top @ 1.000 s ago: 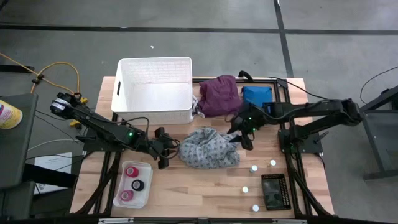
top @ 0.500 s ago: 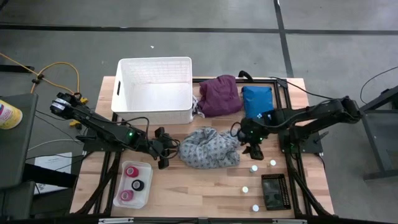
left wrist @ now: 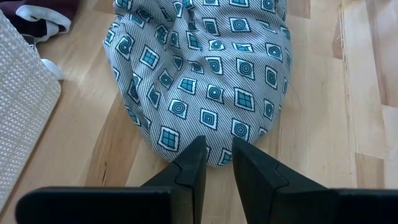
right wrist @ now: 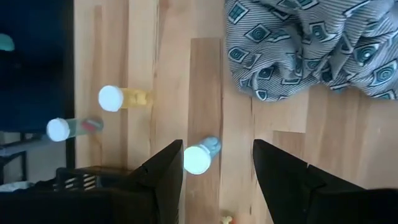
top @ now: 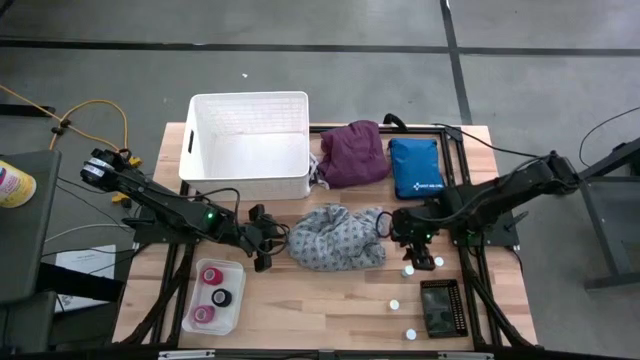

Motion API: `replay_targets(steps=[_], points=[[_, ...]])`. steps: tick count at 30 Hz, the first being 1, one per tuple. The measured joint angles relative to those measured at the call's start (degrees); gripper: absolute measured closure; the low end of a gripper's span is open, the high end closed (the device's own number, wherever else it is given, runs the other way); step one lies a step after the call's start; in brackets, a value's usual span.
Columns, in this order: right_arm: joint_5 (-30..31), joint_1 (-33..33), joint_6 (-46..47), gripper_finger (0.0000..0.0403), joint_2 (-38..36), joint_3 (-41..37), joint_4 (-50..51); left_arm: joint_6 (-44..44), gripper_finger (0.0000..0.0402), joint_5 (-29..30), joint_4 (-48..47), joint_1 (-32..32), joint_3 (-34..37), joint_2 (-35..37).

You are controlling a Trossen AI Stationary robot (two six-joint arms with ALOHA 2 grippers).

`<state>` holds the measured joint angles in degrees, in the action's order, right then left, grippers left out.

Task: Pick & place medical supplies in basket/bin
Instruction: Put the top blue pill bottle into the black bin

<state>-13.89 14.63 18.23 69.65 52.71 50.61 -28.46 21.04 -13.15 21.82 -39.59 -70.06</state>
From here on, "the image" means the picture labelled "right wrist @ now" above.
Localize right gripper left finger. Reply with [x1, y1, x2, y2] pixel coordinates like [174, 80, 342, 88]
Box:
[129, 139, 185, 224]

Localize teal round object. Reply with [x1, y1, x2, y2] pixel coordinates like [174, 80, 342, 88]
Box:
[0, 33, 16, 52]

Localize grey patterned cloth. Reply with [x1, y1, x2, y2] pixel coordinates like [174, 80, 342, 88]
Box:
[224, 0, 398, 103]

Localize blue pill bottle white cap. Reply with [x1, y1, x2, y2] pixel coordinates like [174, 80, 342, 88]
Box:
[183, 136, 222, 175]

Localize black aluminium table frame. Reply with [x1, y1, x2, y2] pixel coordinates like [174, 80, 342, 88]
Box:
[63, 0, 76, 170]

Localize clear pill bottle red pills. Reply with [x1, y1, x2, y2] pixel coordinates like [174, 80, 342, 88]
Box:
[46, 116, 104, 142]

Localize yellow pill bottle white cap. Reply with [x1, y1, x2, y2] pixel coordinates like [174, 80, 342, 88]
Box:
[98, 85, 155, 113]

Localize black perforated tray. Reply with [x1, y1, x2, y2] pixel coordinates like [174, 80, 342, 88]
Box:
[55, 166, 141, 192]

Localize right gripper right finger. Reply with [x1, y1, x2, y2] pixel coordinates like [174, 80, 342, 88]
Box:
[252, 138, 374, 224]

